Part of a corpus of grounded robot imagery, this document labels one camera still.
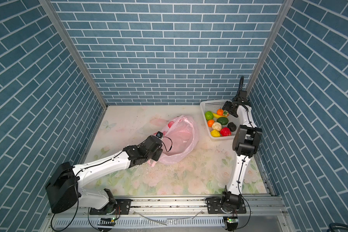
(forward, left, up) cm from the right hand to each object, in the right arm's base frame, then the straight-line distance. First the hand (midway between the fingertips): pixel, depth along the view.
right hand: (227, 106), depth 103 cm
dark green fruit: (-6, +2, -8) cm, 11 cm away
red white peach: (-1, 0, -6) cm, 6 cm away
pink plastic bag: (-16, +30, -14) cm, 37 cm away
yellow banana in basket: (-1, +6, -10) cm, 12 cm away
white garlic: (-13, +7, -7) cm, 16 cm away
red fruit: (-16, +2, -8) cm, 18 cm away
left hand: (-36, +44, -3) cm, 56 cm away
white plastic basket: (+6, +12, -6) cm, 15 cm away
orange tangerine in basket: (+3, +3, -9) cm, 10 cm away
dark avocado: (-11, -4, -9) cm, 15 cm away
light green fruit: (-3, +12, -8) cm, 15 cm away
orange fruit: (-10, +12, -7) cm, 17 cm away
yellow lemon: (-19, +9, -7) cm, 22 cm away
